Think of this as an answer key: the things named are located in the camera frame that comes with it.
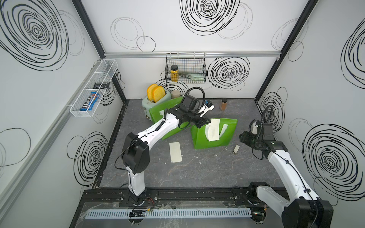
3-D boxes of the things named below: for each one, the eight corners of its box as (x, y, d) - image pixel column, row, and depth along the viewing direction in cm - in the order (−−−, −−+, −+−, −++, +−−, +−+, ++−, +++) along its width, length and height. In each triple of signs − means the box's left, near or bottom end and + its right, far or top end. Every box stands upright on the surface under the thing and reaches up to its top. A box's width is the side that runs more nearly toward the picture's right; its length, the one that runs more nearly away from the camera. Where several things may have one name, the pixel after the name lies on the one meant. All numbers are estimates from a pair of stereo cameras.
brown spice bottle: (219, 110, 115) (222, 102, 108) (220, 105, 119) (222, 97, 112) (224, 111, 115) (227, 103, 107) (225, 105, 118) (227, 98, 111)
